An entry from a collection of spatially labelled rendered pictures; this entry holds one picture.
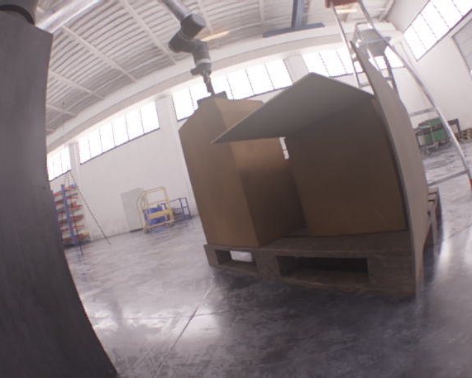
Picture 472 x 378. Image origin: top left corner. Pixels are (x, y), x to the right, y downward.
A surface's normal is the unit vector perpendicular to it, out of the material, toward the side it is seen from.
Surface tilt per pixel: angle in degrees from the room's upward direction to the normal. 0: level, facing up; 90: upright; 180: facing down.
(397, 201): 90
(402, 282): 90
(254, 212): 90
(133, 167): 90
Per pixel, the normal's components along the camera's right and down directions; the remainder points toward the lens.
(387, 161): -0.80, 0.20
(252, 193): 0.54, -0.18
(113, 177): -0.14, 0.00
